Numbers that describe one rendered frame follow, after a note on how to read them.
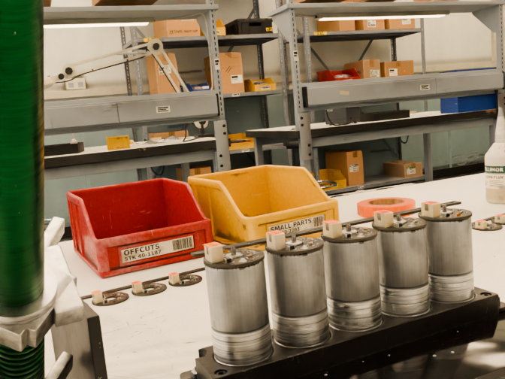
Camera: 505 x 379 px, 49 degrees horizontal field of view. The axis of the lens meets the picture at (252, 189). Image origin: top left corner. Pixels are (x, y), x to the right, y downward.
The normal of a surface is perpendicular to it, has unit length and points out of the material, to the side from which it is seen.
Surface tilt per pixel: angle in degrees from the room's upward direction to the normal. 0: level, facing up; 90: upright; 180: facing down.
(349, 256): 90
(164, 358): 0
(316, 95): 90
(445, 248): 90
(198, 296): 0
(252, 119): 90
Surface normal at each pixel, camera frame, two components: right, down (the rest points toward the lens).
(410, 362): -0.09, -0.99
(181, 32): 0.39, 0.05
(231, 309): -0.14, 0.15
